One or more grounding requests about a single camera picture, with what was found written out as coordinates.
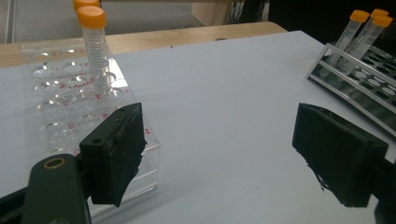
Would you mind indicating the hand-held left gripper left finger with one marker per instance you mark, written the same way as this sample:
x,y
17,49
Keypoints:
x,y
115,155

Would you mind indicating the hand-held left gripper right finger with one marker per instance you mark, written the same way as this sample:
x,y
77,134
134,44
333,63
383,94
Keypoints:
x,y
339,155

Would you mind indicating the metal test tube rack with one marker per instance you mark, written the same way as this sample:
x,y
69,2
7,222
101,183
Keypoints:
x,y
358,90

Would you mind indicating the clear acrylic tube rack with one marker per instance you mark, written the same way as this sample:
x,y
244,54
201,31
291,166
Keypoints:
x,y
56,102

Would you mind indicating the white board sheet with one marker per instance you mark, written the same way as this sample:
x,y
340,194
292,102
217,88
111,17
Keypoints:
x,y
224,124

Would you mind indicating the wooden table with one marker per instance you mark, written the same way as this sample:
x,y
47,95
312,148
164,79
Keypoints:
x,y
162,38

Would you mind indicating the beige wooden furniture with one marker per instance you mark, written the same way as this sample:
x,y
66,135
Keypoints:
x,y
211,12

